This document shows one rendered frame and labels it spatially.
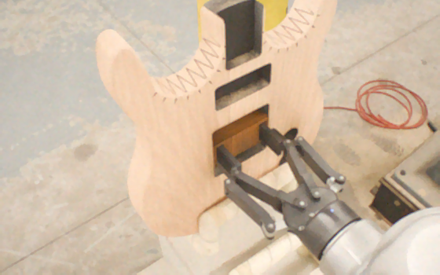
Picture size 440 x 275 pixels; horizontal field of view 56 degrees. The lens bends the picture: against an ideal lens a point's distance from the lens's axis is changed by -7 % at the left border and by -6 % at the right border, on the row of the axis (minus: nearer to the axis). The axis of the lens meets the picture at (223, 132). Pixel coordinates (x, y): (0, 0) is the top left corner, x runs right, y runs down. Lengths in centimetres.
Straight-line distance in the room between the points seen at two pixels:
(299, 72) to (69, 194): 179
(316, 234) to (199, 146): 19
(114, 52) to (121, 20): 288
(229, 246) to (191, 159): 23
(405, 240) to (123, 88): 31
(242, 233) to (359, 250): 33
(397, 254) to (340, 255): 20
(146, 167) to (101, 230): 157
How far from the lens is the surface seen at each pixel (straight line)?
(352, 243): 51
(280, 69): 61
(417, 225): 32
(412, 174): 203
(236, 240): 79
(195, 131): 57
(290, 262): 87
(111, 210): 217
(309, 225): 54
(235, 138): 63
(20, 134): 266
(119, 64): 45
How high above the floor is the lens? 180
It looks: 49 degrees down
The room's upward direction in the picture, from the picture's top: straight up
